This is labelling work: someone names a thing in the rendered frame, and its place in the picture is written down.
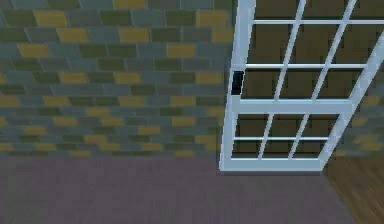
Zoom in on white glazed room door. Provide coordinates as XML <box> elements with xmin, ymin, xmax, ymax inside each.
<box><xmin>218</xmin><ymin>0</ymin><xmax>384</xmax><ymax>173</ymax></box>

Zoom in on black door handle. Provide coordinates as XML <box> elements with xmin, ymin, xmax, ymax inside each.
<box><xmin>231</xmin><ymin>70</ymin><xmax>245</xmax><ymax>96</ymax></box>

